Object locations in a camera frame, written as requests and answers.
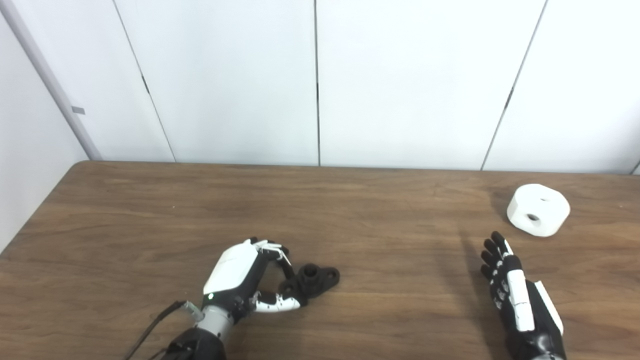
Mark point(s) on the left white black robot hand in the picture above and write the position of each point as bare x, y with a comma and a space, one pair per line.
230, 270

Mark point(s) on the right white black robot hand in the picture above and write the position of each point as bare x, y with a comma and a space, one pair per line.
520, 305

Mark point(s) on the black flanged holder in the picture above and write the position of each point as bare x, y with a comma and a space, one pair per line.
312, 280

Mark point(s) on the round white piece with hole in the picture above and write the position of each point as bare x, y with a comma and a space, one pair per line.
537, 205

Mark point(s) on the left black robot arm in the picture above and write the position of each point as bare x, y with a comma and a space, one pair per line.
200, 345

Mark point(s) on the small grey tag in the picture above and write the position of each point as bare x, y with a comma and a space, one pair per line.
78, 110

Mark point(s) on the grey wall corner strip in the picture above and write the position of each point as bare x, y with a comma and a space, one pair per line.
55, 90

